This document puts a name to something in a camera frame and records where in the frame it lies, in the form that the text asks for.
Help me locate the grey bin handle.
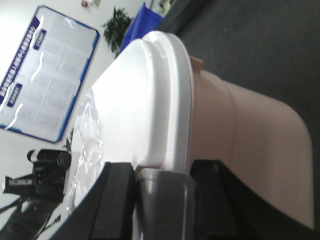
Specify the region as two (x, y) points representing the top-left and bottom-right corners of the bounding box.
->
(132, 168), (196, 240)

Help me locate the green potted plant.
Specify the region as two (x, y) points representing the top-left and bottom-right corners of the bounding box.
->
(102, 7), (133, 55)

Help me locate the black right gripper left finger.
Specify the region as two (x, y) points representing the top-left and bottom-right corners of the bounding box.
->
(51, 162), (137, 240)

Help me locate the blue plastic tote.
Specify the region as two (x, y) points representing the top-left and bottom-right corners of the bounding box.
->
(119, 2), (163, 53)

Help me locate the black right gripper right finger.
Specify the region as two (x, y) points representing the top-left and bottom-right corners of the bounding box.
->
(190, 159), (320, 240)

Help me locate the pale pink plastic storage bin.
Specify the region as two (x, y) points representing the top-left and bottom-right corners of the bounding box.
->
(190, 57), (315, 228)

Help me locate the white plastic bin lid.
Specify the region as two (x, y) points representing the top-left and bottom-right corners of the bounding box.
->
(61, 31), (194, 224)

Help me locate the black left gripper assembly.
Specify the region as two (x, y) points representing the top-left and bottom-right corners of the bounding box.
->
(2, 149), (72, 203)

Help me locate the blue framed wall poster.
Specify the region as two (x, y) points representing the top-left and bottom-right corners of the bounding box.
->
(0, 5), (100, 143)

